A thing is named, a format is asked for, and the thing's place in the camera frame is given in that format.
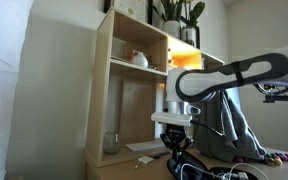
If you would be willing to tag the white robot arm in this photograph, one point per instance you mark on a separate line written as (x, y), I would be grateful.
(208, 88)

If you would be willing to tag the white power adapter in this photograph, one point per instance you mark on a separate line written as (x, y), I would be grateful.
(242, 176)

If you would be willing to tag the colourful bead toy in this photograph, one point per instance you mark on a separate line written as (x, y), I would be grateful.
(277, 158)

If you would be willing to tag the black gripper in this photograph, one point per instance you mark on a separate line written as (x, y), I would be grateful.
(176, 139)

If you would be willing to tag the white keyboard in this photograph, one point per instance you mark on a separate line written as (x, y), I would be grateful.
(143, 146)

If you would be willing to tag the wooden shelf unit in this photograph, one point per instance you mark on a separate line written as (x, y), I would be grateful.
(125, 95)

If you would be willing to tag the white plant pot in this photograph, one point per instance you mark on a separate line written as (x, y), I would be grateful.
(188, 35)
(172, 27)

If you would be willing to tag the glass jar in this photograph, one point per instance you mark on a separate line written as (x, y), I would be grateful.
(111, 144)

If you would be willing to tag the black portable bag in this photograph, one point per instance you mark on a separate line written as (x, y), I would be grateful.
(187, 167)

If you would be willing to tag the grey hanging cloth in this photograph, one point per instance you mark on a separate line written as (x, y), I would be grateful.
(226, 134)

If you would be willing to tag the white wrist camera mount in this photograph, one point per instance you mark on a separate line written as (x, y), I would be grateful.
(176, 119)

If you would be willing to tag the small white adapter on desk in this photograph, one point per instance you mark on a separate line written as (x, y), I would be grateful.
(143, 159)

